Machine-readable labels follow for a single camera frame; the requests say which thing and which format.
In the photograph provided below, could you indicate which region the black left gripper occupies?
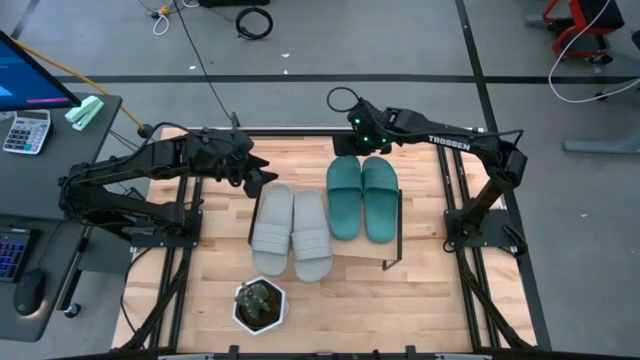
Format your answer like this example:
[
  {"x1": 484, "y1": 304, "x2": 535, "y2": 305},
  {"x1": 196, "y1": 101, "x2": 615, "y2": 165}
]
[{"x1": 212, "y1": 128, "x2": 279, "y2": 199}]

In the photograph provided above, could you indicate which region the yellow floor cable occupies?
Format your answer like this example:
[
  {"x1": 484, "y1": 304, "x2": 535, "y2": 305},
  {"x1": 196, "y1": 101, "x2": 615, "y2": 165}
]
[{"x1": 7, "y1": 37, "x2": 149, "y2": 132}]

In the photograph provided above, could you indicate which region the dark grey desk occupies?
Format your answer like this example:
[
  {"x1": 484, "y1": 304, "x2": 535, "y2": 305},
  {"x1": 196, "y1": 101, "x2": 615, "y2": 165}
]
[{"x1": 0, "y1": 92, "x2": 124, "y2": 344}]

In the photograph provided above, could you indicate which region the black floor box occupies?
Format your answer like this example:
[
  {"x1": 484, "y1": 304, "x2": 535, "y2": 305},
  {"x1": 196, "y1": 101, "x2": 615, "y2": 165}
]
[{"x1": 198, "y1": 0, "x2": 271, "y2": 8}]

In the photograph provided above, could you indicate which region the long white floor cable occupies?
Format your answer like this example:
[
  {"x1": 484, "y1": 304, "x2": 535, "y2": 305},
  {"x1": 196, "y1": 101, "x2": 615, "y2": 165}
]
[{"x1": 548, "y1": 0, "x2": 640, "y2": 105}]

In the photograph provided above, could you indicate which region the small green cactus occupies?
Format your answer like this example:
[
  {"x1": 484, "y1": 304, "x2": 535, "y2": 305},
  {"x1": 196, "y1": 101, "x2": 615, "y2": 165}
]
[{"x1": 234, "y1": 281, "x2": 274, "y2": 316}]

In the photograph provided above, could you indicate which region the white desk calculator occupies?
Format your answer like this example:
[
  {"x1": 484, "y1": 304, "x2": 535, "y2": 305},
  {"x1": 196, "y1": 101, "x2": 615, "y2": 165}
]
[{"x1": 2, "y1": 109, "x2": 52, "y2": 155}]

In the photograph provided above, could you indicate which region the wooden shelf with black legs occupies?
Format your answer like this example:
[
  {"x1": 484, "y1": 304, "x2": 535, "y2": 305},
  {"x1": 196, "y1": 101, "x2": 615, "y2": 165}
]
[{"x1": 246, "y1": 184, "x2": 404, "y2": 272}]

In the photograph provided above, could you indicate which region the mint green stapler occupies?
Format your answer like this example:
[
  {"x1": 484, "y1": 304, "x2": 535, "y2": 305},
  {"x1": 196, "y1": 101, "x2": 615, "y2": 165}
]
[{"x1": 63, "y1": 95, "x2": 105, "y2": 132}]

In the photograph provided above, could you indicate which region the green rubber slide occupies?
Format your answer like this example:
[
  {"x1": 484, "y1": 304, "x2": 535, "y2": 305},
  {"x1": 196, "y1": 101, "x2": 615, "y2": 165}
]
[
  {"x1": 326, "y1": 154, "x2": 364, "y2": 241},
  {"x1": 361, "y1": 155, "x2": 400, "y2": 245}
]

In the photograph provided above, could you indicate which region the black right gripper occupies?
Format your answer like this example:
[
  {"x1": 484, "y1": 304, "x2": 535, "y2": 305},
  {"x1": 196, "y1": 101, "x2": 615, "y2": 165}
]
[{"x1": 332, "y1": 102, "x2": 399, "y2": 157}]

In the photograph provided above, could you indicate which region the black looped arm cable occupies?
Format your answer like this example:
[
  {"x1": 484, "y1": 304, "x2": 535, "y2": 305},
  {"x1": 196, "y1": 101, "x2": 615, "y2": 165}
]
[{"x1": 326, "y1": 86, "x2": 362, "y2": 115}]

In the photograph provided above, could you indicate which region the black aluminium table frame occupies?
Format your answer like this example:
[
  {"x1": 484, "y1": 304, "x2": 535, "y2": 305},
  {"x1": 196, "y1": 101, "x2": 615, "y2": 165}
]
[{"x1": 112, "y1": 127, "x2": 539, "y2": 360}]

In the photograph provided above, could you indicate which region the black computer mouse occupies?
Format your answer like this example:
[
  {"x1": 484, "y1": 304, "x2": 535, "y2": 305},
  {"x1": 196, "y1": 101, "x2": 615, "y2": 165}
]
[{"x1": 13, "y1": 268, "x2": 47, "y2": 317}]

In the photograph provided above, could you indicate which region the short white cable loop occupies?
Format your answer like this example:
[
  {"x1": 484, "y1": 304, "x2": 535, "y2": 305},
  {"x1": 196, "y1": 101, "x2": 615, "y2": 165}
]
[{"x1": 151, "y1": 10, "x2": 172, "y2": 37}]

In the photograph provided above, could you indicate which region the grey table foot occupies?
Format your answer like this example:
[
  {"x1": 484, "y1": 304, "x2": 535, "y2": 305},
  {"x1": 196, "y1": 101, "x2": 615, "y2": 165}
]
[{"x1": 562, "y1": 77, "x2": 640, "y2": 155}]

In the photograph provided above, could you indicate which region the backlit black keyboard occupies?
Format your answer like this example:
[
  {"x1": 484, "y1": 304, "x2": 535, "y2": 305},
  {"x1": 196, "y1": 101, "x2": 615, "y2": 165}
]
[{"x1": 0, "y1": 227, "x2": 32, "y2": 284}]

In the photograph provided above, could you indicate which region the long black floor cable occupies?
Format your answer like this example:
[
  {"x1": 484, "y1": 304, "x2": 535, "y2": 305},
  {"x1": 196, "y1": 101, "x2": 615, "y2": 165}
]
[{"x1": 171, "y1": 0, "x2": 239, "y2": 126}]

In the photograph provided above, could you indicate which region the computer monitor with blue screen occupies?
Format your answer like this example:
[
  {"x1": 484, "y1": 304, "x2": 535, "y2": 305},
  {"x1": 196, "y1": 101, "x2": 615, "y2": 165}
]
[{"x1": 0, "y1": 29, "x2": 82, "y2": 114}]

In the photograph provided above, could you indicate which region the grey rubber slide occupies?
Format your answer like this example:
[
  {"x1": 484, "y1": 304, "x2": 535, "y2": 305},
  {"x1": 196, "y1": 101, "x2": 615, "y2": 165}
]
[
  {"x1": 250, "y1": 182, "x2": 295, "y2": 278},
  {"x1": 291, "y1": 188, "x2": 334, "y2": 284}
]

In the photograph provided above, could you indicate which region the coiled black cable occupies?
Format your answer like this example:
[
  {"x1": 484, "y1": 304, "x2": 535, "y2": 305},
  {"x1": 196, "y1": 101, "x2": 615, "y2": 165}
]
[{"x1": 234, "y1": 5, "x2": 275, "y2": 42}]

